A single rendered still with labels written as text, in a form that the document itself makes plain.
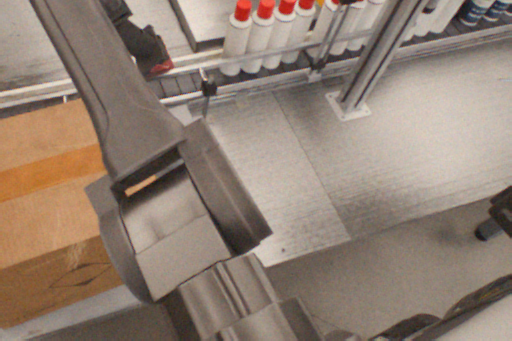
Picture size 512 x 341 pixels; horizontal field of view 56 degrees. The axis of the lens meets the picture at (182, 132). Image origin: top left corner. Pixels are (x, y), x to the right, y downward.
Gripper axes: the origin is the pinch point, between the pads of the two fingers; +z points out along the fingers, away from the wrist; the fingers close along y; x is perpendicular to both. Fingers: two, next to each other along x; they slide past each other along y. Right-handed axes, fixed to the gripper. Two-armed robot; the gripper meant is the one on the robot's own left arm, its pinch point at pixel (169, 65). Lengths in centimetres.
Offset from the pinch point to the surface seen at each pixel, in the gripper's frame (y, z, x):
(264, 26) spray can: -3.2, 4.8, -22.0
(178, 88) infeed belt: -2.6, 5.6, 2.3
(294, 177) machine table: -30.3, 20.8, -9.0
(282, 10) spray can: -1.6, 6.1, -26.8
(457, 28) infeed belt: -4, 57, -61
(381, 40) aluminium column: -16.1, 15.2, -39.7
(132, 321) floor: -31, 61, 74
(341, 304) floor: -50, 107, 16
